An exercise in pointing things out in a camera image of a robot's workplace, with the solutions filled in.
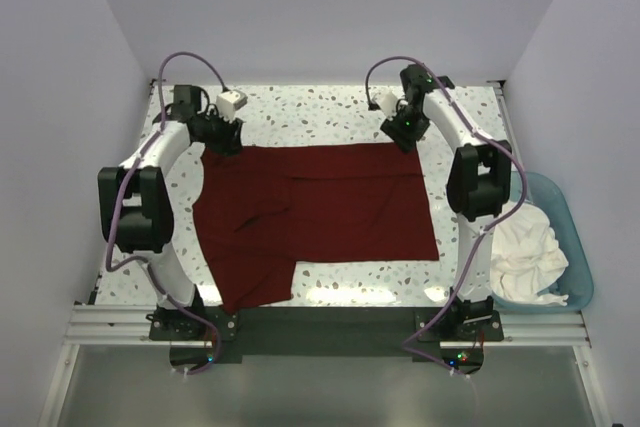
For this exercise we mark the aluminium extrusion rail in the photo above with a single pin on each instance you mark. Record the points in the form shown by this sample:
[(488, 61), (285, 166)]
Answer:
[(127, 325)]

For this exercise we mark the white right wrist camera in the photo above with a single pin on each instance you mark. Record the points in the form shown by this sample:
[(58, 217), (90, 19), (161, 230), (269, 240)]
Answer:
[(385, 101)]

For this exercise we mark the white crumpled t-shirt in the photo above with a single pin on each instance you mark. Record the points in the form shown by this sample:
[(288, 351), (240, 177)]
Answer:
[(527, 260)]

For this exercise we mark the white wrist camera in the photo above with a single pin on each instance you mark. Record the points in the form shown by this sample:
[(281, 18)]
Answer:
[(229, 102), (385, 101)]

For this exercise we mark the translucent blue plastic basket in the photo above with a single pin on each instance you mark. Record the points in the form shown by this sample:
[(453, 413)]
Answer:
[(576, 281)]

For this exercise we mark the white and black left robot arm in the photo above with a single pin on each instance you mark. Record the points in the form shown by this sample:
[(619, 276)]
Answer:
[(137, 218)]

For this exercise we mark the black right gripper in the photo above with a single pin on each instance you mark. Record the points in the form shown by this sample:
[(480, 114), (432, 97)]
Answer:
[(405, 140)]

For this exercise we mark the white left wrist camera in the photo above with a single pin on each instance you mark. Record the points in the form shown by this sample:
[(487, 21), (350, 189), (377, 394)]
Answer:
[(229, 102)]

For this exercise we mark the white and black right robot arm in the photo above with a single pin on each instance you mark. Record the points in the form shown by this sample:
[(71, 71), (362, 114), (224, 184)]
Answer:
[(478, 186)]

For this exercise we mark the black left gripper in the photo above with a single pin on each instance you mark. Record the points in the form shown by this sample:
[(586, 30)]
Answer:
[(230, 144)]

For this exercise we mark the dark red t-shirt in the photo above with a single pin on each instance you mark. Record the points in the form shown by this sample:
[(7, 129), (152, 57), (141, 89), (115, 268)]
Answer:
[(266, 209)]

